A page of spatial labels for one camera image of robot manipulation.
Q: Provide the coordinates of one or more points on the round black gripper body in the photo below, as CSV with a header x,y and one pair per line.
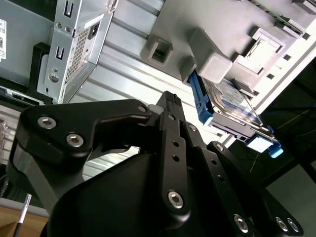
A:
x,y
111,202

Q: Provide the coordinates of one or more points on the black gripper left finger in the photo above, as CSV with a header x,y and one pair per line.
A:
x,y
74,118

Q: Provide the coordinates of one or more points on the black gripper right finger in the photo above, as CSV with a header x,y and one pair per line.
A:
x,y
214,170

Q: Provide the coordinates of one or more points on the hard disk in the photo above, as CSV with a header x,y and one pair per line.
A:
x,y
227,98

